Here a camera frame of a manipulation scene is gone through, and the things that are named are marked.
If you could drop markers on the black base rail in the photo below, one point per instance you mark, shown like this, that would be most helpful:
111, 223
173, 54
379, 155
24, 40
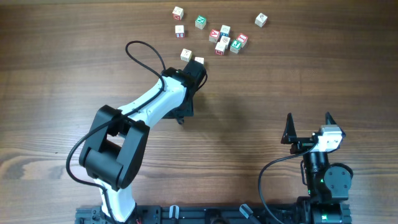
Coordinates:
214, 214

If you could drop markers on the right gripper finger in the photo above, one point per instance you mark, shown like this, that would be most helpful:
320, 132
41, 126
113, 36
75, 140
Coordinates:
289, 136
329, 120

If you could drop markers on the green J wooden block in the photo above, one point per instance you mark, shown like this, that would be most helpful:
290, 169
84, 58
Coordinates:
235, 46

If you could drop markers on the wooden block yellow picture side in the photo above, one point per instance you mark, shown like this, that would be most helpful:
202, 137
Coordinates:
200, 60

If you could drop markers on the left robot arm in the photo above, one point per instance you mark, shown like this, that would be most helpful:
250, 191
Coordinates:
113, 155

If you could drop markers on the blue-sided wooden block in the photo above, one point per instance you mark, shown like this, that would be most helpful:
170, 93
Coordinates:
225, 30

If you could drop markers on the green N wooden block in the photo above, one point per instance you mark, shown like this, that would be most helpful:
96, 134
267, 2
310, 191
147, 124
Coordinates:
200, 22

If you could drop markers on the plain block far right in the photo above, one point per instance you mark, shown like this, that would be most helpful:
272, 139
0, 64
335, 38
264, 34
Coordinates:
261, 19

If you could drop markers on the block with number six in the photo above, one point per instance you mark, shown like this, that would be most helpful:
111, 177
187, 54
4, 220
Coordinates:
179, 31

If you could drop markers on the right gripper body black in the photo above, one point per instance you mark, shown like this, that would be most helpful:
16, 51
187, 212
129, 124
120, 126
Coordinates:
302, 144

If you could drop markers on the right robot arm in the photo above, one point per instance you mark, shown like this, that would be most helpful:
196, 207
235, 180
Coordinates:
328, 184

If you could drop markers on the red A wooden block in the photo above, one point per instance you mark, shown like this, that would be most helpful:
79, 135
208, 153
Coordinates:
214, 36

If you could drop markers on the red I wooden block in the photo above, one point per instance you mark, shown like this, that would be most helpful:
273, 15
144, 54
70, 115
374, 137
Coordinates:
243, 39

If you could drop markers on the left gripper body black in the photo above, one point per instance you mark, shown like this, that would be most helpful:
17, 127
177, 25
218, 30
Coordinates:
186, 109

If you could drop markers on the red-sided block top left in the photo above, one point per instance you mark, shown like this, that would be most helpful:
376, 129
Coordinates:
177, 13

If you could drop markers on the red M wooden block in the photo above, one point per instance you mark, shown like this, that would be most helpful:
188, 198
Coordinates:
220, 48

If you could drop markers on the centre picture wooden block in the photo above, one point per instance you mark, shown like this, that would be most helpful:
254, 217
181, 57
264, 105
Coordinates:
225, 41

